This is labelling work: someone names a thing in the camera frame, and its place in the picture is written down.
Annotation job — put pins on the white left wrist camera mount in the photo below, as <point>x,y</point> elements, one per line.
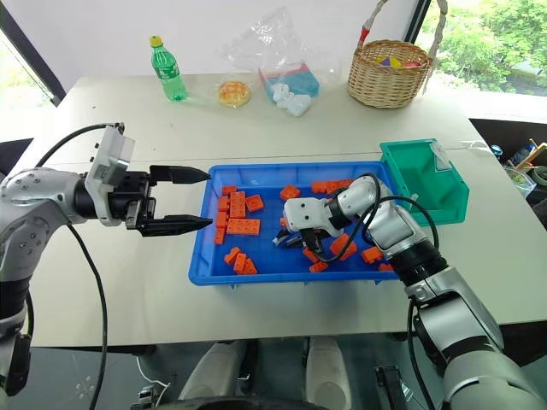
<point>112,149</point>

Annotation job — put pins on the dark cluttered shelf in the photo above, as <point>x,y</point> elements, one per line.
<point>513,145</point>

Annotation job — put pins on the green plastic soda bottle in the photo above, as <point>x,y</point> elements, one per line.
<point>171,77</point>

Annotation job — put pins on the black floor bracket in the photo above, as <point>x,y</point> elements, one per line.
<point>389,388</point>

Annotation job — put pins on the small bowl of orange food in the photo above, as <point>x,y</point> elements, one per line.
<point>233,94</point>

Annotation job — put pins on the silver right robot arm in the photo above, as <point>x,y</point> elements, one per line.
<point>393,226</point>

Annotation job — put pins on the blue plastic bin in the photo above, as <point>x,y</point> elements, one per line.
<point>273,260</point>

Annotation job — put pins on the white blocks in bag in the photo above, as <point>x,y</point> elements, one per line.
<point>295,102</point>

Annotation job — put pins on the long orange building brick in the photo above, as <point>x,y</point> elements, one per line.
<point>339,185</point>
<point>238,205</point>

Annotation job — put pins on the red toy piece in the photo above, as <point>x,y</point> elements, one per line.
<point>412,65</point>

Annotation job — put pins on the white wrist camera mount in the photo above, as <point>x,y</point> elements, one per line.
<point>305,213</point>
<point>112,149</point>

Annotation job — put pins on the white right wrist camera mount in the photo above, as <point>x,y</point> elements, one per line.
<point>305,213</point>

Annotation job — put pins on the clear plastic scrap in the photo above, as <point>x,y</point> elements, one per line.
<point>476,146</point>

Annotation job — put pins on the white rounded robot leg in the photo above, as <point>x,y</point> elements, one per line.
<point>327,371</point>
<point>213,371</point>

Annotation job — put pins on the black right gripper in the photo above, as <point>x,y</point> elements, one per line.
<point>313,239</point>

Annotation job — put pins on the small orange building brick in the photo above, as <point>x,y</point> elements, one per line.
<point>219,236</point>
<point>230,189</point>
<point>231,256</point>
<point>309,255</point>
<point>385,267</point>
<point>221,220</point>
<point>318,267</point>
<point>223,203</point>
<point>283,222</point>

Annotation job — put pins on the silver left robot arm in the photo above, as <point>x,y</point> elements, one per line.
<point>38,192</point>

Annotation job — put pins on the large orange building brick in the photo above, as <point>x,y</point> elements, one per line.
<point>242,226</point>

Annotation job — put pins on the clear label holder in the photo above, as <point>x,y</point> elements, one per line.
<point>441,159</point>

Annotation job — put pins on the black window frame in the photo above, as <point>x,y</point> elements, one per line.
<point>34,55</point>
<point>419,19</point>

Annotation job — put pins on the black flat object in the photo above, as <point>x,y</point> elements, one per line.
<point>15,151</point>

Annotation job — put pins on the yellow purple toy piece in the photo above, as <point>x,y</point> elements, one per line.
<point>389,62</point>

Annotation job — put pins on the clear plastic bag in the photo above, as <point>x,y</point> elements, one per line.
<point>273,47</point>

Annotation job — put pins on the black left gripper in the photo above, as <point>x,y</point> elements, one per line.
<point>132,192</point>

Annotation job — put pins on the green plastic bin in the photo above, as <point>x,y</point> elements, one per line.
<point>421,188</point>

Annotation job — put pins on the blue and red bag contents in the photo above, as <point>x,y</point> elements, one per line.
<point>299,79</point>

